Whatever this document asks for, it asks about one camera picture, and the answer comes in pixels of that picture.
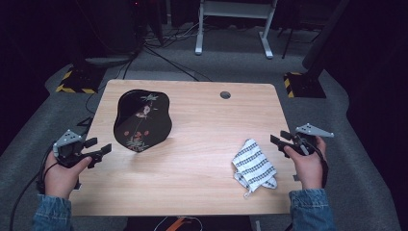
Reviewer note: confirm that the black yellow striped stand base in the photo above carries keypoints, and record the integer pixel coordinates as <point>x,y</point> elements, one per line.
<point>304,85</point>
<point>81,80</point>

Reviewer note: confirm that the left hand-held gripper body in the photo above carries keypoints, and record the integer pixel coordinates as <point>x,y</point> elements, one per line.
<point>69,141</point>

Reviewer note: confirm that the grey tape strip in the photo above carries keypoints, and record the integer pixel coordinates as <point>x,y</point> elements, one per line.
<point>295,177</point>

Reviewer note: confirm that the grey flat stand plate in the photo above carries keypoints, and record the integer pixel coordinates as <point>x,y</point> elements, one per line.
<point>107,61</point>

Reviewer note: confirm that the white desk frame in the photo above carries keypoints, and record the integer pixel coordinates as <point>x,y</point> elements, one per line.
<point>235,9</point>

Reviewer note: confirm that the person's right hand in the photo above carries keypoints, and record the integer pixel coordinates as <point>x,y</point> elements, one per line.
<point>309,170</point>

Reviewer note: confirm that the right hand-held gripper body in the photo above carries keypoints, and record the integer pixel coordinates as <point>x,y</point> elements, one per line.
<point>312,131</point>

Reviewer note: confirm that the person's left hand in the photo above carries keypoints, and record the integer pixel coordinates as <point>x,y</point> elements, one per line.
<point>61,179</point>

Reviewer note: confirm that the dark slanted pole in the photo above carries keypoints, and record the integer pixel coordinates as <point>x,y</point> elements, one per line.
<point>324,35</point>

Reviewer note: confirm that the thin black tripod leg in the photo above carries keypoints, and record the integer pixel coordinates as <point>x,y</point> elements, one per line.
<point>288,41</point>

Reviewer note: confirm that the black printed bag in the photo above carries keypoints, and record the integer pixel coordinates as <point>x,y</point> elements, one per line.
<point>141,122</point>

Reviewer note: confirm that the white striped cloth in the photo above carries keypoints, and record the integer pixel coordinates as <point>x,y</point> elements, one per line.
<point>255,166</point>

